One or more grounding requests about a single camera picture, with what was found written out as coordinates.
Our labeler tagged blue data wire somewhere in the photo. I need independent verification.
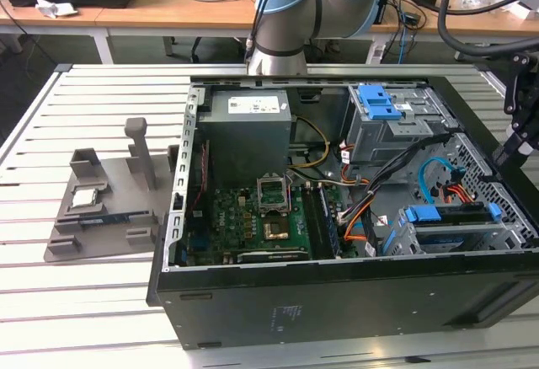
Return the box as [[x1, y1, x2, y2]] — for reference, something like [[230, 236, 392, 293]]
[[419, 156, 467, 206]]

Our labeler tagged thin metal locking lever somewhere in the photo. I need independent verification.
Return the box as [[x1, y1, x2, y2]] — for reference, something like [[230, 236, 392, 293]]
[[284, 170, 294, 215]]

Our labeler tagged red black twisted wire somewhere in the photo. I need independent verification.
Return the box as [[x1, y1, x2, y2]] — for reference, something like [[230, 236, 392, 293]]
[[189, 141, 211, 214]]

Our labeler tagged blue plastic latch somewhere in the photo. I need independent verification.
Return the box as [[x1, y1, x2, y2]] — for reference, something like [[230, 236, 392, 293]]
[[355, 85, 403, 120]]

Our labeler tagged grey metal drive cage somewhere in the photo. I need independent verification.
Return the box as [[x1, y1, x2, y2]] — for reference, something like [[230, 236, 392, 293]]
[[343, 84, 458, 166]]

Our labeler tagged silver CPU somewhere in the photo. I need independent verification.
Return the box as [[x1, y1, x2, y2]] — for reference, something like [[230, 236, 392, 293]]
[[69, 187, 101, 209]]

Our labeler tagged black graphics card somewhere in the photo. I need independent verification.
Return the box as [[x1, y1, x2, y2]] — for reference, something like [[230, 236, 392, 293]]
[[235, 249, 311, 265]]

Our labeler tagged metal socket cover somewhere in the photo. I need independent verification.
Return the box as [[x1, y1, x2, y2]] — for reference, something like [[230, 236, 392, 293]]
[[255, 173, 291, 215]]

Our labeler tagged grey parts rack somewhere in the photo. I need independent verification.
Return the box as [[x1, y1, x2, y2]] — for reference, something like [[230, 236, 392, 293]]
[[44, 116, 180, 264]]

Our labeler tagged grey PSU cable bundle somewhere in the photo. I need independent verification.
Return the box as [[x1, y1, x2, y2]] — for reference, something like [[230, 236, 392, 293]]
[[288, 166, 359, 189]]

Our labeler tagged orange data cable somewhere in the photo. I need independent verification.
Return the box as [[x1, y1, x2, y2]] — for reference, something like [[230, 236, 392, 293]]
[[343, 206, 374, 243]]

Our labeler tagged grey metal disk bay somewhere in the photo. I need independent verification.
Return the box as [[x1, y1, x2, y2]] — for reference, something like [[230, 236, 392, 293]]
[[385, 202, 527, 256]]

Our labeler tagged CPU socket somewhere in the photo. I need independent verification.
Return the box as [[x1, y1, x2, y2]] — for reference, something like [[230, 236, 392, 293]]
[[261, 217, 292, 242]]

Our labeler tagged black open PC case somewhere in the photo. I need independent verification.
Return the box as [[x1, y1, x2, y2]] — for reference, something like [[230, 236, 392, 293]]
[[146, 74, 539, 351]]

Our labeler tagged hard disk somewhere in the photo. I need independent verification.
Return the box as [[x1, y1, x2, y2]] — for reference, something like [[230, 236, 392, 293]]
[[395, 202, 502, 253]]

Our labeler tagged crumpled white paper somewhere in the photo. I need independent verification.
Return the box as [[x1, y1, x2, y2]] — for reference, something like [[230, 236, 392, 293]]
[[35, 0, 79, 19]]

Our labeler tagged red yellow power wire bundle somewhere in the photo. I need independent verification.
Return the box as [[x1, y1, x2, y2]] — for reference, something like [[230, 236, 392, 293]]
[[339, 162, 371, 187]]

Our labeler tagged blue hanging cable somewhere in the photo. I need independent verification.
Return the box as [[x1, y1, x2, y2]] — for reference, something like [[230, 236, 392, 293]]
[[398, 27, 418, 66]]

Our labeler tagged white box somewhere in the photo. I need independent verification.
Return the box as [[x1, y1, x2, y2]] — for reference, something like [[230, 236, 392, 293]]
[[500, 0, 532, 21]]

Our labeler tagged long wooden top desk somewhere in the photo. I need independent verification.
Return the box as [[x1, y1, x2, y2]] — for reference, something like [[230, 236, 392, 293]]
[[94, 0, 539, 66]]

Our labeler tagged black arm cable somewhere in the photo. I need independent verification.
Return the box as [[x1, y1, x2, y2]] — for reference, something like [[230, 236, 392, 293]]
[[246, 0, 283, 65]]

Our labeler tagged orange red power wire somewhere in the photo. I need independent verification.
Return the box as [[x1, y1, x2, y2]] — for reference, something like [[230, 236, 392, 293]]
[[437, 170, 479, 206]]

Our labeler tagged black case fan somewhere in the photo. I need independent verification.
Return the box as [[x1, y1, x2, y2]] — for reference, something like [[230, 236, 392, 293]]
[[184, 139, 211, 235]]

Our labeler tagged black RAM slot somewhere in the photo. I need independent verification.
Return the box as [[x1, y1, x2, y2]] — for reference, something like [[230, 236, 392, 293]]
[[301, 186, 328, 260]]

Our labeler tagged small black box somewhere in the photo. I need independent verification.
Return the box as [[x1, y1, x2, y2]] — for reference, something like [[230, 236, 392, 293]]
[[373, 0, 392, 24]]

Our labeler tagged dark RAM stick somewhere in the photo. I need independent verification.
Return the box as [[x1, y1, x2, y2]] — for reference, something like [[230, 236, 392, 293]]
[[318, 185, 341, 259]]

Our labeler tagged green motherboard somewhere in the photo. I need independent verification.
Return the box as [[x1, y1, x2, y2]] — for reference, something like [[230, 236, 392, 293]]
[[184, 183, 359, 267]]

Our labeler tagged blue RAM stick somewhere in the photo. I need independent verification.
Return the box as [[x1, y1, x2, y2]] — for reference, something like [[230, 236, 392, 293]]
[[78, 212, 131, 226]]

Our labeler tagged white power strip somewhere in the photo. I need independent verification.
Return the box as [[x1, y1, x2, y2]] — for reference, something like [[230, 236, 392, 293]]
[[365, 41, 387, 66]]

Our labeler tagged grey power supply unit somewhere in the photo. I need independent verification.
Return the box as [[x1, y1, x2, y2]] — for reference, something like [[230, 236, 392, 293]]
[[197, 90, 294, 185]]

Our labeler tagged black sleeved cable bundle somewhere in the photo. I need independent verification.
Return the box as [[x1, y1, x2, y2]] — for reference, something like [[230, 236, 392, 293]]
[[336, 132, 458, 227]]

